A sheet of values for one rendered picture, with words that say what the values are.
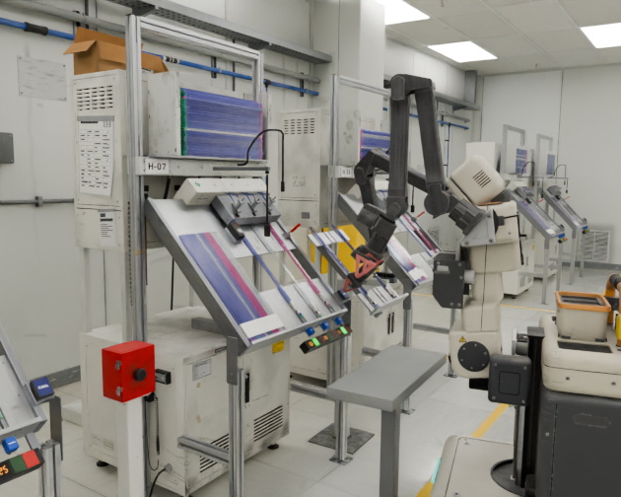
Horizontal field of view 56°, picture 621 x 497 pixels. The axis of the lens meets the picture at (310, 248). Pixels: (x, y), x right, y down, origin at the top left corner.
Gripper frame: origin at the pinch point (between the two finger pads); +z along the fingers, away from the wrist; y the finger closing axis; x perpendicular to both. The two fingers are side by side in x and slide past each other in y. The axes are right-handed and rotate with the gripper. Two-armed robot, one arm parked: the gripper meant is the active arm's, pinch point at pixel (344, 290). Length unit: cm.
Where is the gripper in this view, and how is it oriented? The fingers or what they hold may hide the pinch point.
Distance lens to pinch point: 263.1
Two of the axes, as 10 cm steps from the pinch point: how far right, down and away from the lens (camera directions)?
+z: -6.1, 6.3, 4.8
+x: 5.7, 7.7, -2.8
